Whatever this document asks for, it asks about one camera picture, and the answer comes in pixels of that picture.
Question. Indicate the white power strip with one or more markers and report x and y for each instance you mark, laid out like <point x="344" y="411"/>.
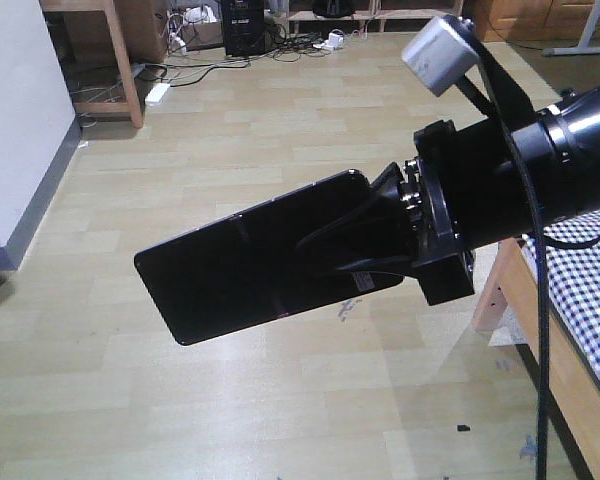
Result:
<point x="157" y="93"/>

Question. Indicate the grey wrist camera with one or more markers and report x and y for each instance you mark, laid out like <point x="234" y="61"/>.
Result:
<point x="438" y="56"/>

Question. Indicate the black foldable phone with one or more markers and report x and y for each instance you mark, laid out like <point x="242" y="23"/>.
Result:
<point x="245" y="270"/>

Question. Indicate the checkered bed sheet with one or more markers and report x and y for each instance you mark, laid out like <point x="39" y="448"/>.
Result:
<point x="574" y="286"/>

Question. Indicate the white table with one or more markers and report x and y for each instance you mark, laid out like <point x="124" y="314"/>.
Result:
<point x="583" y="46"/>

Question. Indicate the black computer tower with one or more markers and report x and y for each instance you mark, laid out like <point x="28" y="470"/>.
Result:
<point x="243" y="27"/>

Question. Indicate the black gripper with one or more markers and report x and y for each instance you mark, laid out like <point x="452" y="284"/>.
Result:
<point x="470" y="197"/>

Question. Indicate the wooden cabinet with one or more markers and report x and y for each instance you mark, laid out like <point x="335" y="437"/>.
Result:
<point x="523" y="20"/>

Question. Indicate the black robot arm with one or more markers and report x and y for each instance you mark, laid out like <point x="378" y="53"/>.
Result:
<point x="557" y="158"/>

